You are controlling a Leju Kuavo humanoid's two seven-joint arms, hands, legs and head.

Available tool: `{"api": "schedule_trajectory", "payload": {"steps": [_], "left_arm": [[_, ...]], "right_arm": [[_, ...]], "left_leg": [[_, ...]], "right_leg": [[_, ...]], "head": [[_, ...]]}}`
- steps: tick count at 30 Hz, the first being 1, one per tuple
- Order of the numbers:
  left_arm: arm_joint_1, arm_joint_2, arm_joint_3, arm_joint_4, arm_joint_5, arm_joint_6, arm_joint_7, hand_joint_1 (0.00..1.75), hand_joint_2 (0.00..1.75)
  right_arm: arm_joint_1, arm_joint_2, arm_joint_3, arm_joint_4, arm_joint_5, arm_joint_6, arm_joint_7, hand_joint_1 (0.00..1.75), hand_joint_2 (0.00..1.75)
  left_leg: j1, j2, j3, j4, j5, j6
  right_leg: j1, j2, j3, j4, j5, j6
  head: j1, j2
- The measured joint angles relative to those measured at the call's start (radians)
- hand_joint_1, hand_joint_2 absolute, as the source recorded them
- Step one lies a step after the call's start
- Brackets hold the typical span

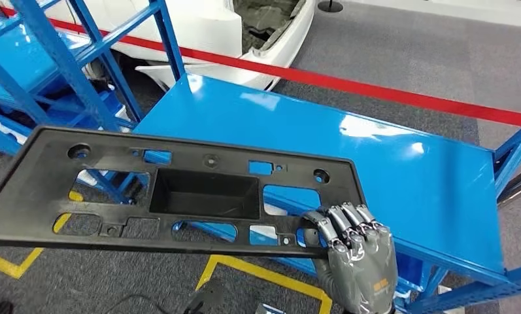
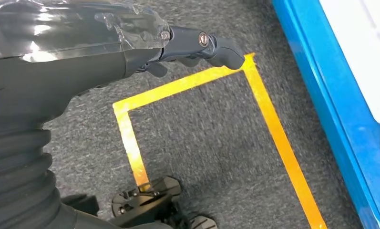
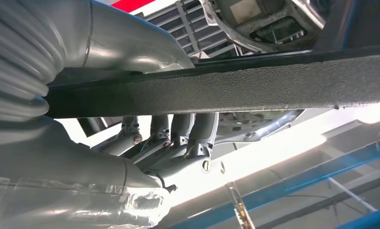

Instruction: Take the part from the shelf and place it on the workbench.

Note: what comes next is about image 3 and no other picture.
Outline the red barrier belt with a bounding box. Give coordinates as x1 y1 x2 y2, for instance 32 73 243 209
111 0 155 13

